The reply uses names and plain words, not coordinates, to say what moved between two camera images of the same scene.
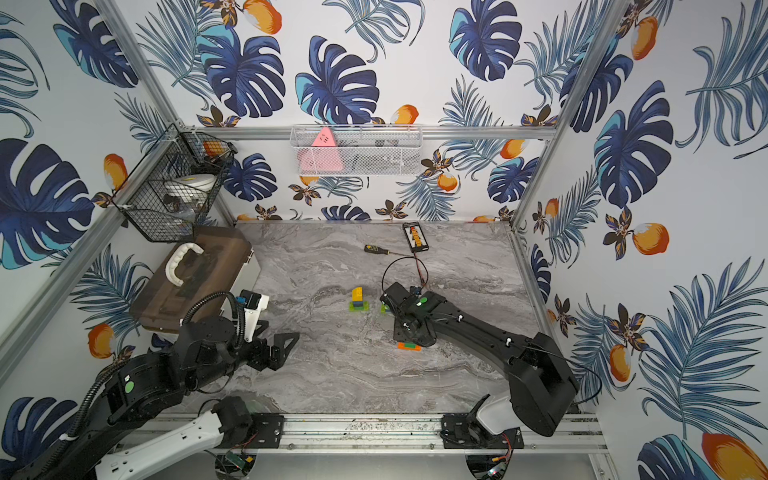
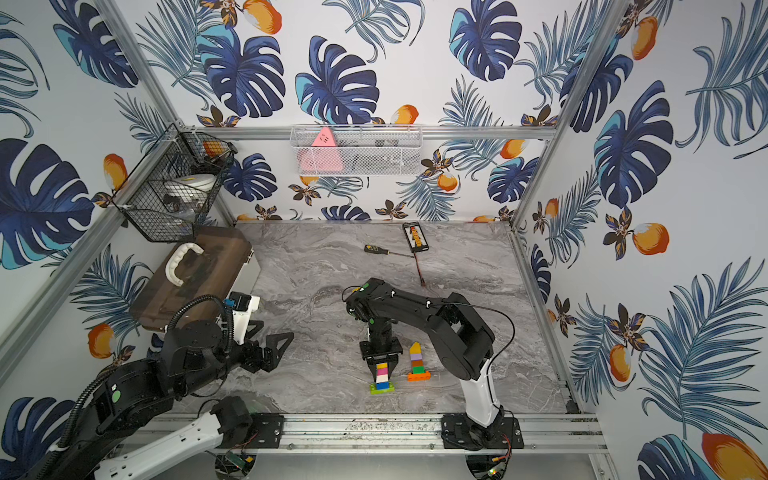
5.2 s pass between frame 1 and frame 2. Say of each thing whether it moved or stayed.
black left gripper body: stayed
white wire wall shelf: stayed
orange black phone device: stayed
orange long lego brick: moved
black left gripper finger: stayed
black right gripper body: moved
